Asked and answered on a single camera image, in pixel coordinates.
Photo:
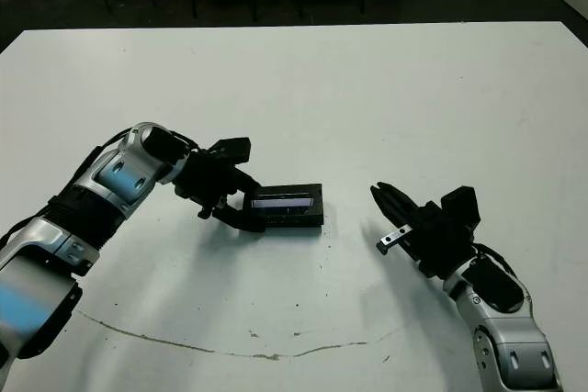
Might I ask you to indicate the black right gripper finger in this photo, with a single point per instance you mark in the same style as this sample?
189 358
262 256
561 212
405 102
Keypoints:
397 199
390 213

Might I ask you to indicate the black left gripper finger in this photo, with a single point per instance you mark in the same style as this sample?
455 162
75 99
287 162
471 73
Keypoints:
239 220
245 185

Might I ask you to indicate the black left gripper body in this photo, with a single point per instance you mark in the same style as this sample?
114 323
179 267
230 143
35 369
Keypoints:
206 181

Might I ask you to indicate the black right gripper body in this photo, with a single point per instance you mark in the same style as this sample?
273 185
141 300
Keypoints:
436 240

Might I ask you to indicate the black printed box lid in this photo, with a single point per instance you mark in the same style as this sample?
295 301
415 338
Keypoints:
298 213

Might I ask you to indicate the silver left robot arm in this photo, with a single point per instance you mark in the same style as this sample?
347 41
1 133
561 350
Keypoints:
115 176

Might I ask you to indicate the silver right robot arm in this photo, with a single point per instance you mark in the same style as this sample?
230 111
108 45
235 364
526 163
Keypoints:
514 350

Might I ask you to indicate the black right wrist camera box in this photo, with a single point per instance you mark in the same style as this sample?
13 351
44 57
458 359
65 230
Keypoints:
461 206

